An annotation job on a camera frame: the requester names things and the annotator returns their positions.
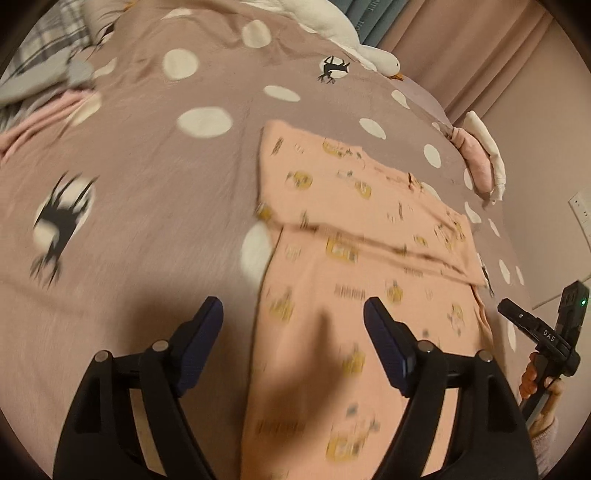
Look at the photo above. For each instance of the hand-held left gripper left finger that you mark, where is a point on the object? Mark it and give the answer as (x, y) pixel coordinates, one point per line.
(206, 331)

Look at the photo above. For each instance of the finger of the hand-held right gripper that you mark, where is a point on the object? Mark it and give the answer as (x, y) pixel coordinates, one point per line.
(517, 316)

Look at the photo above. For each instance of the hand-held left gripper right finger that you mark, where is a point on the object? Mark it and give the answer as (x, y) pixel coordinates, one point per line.
(382, 337)

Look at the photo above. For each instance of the pink printed small garment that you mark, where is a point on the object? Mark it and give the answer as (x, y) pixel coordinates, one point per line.
(323, 277)

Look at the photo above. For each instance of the person's right hand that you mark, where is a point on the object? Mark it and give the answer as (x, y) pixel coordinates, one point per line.
(528, 378)

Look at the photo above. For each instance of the white power strip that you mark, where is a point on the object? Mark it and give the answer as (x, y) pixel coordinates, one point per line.
(581, 207)

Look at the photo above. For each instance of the polka dot bed blanket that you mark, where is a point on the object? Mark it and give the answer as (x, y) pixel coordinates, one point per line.
(152, 194)

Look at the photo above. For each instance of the folded pink cloth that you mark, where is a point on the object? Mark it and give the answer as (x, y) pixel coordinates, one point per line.
(475, 159)

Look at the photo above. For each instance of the folded white cloth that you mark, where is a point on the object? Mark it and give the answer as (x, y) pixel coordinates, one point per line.
(490, 147)

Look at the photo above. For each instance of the pink curtain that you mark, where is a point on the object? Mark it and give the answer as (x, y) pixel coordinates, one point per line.
(471, 50)

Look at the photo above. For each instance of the grey cloth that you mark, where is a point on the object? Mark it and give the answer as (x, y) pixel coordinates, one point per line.
(41, 76)

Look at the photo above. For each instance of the teal curtain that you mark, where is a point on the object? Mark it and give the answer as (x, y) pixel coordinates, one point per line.
(374, 21)

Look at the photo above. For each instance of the white goose plush toy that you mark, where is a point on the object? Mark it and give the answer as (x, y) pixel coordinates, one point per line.
(323, 18)

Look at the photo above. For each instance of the plaid cloth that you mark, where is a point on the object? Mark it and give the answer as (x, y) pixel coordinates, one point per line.
(55, 32)

